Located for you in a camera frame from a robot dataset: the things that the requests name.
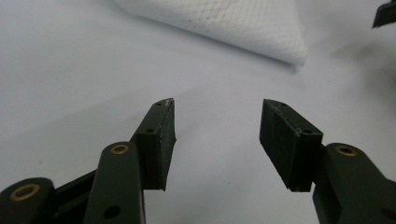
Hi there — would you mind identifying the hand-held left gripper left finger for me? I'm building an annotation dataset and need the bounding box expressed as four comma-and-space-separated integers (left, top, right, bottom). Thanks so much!
130, 97, 177, 191

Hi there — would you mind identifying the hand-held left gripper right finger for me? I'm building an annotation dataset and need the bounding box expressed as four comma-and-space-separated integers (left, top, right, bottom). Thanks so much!
259, 98, 324, 193

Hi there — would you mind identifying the white paper towel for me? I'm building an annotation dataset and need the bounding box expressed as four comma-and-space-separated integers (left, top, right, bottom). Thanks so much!
113, 0, 309, 67

